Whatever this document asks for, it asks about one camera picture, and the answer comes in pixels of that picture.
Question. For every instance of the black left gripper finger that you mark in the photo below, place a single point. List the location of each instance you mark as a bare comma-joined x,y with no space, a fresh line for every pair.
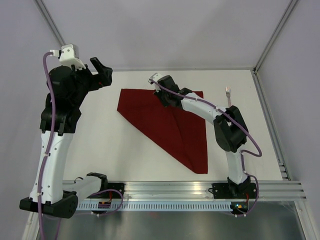
105,76
99,67

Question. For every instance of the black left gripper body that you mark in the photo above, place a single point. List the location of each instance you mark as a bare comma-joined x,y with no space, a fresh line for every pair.
86,81

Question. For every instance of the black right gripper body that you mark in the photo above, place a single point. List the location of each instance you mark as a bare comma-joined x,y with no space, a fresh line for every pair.
163,97

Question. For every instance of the dark red cloth napkin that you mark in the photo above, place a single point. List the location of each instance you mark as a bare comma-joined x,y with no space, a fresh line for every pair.
180,133

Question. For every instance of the silver metal fork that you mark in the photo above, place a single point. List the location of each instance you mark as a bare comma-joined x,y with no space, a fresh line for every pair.
228,95

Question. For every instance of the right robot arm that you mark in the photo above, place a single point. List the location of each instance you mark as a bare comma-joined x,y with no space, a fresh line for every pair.
227,122

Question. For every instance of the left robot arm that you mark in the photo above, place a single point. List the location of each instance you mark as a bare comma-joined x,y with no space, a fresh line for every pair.
68,87

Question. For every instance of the aluminium frame back rail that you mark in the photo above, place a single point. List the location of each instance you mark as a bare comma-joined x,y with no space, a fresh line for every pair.
181,69

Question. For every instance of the aluminium frame rail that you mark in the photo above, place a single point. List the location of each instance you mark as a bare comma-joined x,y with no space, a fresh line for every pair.
280,156
181,69

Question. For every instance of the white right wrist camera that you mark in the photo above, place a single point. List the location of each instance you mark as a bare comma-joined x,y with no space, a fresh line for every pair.
154,80

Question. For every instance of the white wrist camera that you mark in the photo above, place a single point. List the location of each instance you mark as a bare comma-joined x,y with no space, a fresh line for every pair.
154,80
68,56

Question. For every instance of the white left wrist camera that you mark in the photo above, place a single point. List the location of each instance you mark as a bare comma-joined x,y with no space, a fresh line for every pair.
68,56

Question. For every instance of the aluminium frame left post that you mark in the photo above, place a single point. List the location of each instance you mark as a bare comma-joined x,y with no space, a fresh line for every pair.
45,13

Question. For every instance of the aluminium frame post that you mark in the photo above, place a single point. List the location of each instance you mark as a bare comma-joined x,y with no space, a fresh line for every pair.
45,13
275,34

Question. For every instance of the aluminium front mounting rail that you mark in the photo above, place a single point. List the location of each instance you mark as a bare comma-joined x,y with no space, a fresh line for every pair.
283,190

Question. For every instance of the aluminium frame right side rail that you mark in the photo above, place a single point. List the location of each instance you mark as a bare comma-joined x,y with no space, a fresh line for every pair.
280,156

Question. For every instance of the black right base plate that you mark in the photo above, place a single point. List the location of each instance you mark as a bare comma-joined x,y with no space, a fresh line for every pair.
228,191

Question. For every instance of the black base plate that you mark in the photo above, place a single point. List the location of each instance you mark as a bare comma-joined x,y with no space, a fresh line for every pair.
112,190
228,191

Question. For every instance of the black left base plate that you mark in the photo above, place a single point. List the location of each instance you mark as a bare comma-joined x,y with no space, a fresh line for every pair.
112,190

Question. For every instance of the white slotted cable duct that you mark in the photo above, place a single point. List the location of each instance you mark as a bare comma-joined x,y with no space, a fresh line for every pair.
156,206

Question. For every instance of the aluminium frame right post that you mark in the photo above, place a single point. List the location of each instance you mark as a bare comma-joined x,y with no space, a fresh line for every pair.
275,34

